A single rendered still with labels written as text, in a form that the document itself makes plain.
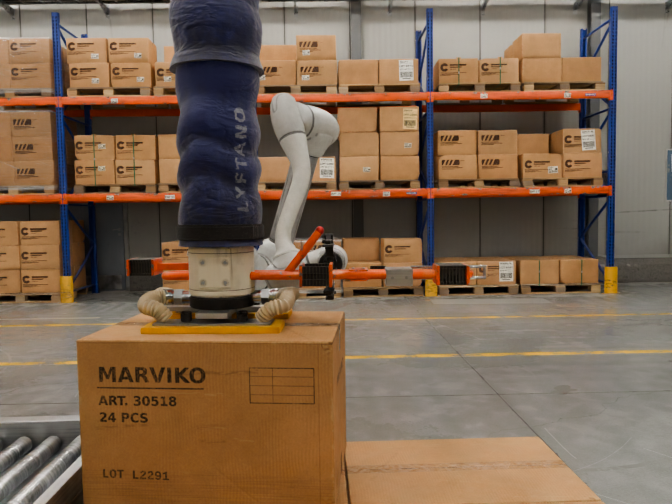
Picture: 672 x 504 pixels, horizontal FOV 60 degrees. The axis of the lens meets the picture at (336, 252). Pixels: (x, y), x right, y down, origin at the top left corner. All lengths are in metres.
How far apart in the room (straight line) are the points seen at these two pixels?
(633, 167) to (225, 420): 10.31
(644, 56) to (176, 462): 10.86
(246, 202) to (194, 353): 0.39
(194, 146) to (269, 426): 0.69
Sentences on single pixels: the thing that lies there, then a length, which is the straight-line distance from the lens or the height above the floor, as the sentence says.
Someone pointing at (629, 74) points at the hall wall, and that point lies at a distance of 11.43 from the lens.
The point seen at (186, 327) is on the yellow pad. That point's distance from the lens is 1.45.
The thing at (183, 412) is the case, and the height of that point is 0.78.
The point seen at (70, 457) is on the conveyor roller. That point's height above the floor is 0.54.
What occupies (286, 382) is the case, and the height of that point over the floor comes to 0.85.
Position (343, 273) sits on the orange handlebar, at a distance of 1.49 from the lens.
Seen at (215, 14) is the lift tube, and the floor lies 1.70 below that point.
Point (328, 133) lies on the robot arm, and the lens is 2.26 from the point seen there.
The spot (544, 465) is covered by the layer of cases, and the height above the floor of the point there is 0.54.
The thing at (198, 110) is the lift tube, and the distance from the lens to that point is 1.47.
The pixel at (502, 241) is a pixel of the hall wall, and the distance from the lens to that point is 10.38.
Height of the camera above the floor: 1.22
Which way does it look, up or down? 4 degrees down
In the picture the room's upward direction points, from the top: 1 degrees counter-clockwise
